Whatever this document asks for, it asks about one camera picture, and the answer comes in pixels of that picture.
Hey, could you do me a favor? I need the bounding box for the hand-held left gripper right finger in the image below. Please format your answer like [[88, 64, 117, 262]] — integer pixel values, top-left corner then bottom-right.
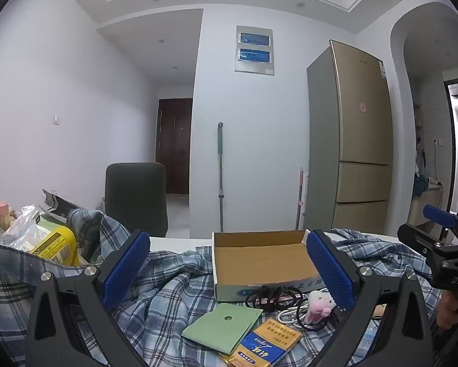
[[306, 229, 433, 367]]

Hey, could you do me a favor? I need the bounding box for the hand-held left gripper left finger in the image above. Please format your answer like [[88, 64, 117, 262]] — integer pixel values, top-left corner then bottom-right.
[[25, 229, 151, 367]]

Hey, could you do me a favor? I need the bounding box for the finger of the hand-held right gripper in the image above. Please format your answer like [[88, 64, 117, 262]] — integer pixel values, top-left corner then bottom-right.
[[397, 223, 451, 261], [423, 204, 458, 243]]

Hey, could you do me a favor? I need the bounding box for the black cord loop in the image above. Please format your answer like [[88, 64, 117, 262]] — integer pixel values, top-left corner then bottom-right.
[[293, 301, 337, 332]]

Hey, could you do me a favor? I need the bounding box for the cardboard box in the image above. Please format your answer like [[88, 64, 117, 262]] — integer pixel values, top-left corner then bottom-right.
[[212, 229, 330, 302]]

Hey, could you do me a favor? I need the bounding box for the black cable bundle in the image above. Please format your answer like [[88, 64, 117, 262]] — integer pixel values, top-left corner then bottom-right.
[[245, 286, 304, 310]]

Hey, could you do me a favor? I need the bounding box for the yellow tissue packet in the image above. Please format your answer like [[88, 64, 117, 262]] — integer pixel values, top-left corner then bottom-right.
[[218, 318, 303, 367]]

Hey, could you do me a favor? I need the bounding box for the green snap pouch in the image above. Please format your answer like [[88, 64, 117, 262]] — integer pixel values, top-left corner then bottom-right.
[[181, 303, 264, 355]]

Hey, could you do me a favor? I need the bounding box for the person's right hand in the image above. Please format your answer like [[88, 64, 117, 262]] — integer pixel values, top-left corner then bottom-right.
[[435, 289, 458, 330]]

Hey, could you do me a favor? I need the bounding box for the beige cabinet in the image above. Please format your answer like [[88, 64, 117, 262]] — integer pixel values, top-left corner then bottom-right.
[[407, 183, 444, 231]]

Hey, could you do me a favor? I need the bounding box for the blue hanging clothing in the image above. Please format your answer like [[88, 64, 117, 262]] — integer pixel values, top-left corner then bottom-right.
[[414, 174, 429, 200]]

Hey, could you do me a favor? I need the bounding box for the blue plaid cloth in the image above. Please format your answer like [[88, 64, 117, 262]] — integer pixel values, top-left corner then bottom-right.
[[0, 208, 444, 367]]

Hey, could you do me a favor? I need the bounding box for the yellow snack bag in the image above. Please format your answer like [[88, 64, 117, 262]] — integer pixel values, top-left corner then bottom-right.
[[28, 225, 80, 266]]

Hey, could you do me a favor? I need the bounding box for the grey chair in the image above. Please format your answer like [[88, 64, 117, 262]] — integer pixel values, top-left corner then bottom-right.
[[104, 162, 169, 238]]

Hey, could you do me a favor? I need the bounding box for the clear plastic bag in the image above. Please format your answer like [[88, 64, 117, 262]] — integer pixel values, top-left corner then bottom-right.
[[0, 205, 43, 254]]

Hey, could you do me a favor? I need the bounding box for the gold refrigerator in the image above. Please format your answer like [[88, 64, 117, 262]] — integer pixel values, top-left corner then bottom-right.
[[306, 39, 393, 234]]

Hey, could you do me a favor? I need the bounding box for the pink capped bottle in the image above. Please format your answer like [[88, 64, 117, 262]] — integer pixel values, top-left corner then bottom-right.
[[0, 201, 12, 238]]

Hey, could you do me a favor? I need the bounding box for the dark brown door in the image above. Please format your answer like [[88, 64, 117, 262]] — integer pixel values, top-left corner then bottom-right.
[[155, 98, 193, 195]]

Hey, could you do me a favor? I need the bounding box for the white cable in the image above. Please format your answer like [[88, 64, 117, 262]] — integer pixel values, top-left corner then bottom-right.
[[278, 300, 329, 329]]

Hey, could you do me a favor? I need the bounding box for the wall electrical panel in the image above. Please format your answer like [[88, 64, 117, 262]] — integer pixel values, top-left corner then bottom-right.
[[235, 25, 276, 76]]

